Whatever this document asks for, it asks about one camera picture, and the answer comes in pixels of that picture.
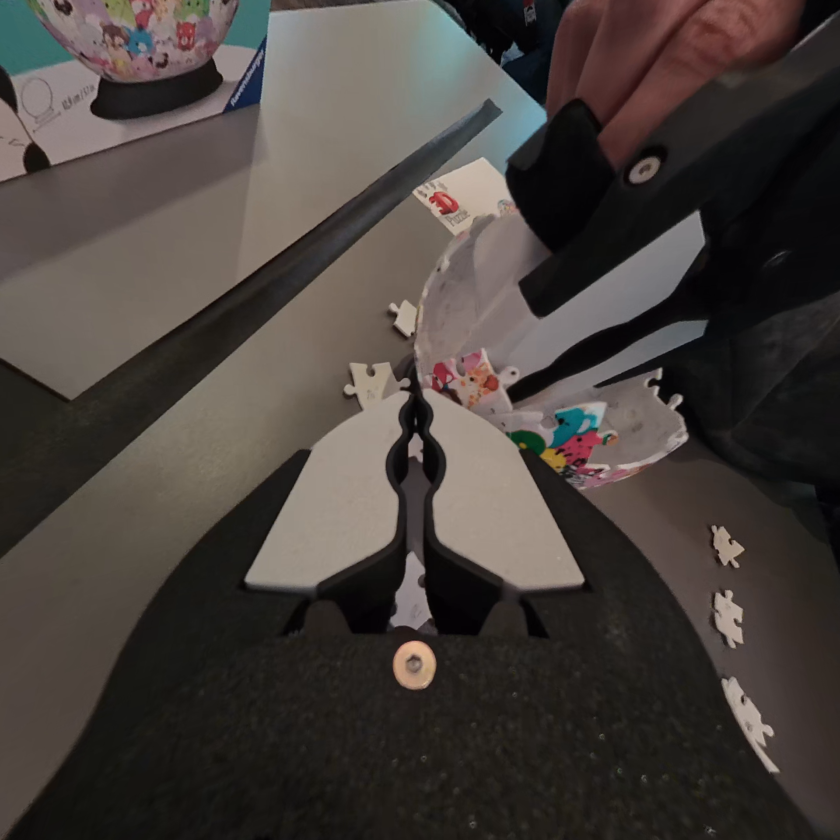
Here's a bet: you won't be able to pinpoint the partly built puzzle ball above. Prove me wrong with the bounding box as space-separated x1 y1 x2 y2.
413 213 689 492

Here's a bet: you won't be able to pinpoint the puzzle instruction leaflet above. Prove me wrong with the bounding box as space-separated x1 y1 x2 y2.
412 157 519 236

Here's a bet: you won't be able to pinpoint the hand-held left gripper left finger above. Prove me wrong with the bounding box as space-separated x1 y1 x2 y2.
244 390 418 636

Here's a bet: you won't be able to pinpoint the joined white puzzle pieces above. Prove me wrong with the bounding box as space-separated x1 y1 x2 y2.
392 551 434 634

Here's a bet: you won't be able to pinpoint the person's right hand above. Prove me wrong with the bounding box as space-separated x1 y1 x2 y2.
545 0 807 165

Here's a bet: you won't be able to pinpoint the person's right forearm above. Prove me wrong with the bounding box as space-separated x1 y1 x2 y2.
669 289 840 500

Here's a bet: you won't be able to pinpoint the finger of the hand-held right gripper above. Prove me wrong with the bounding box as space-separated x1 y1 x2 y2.
474 213 714 404

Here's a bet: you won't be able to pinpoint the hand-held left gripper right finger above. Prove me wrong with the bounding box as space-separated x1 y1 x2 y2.
420 388 586 636

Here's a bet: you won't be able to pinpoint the puzzle ball cardboard box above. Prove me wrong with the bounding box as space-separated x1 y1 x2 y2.
0 0 271 183

